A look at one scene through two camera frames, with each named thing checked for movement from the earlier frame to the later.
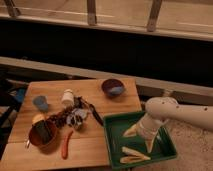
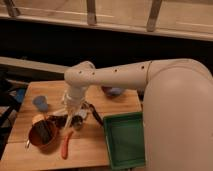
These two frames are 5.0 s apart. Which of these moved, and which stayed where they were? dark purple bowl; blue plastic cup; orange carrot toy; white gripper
Moved: white gripper
Stayed: dark purple bowl; blue plastic cup; orange carrot toy
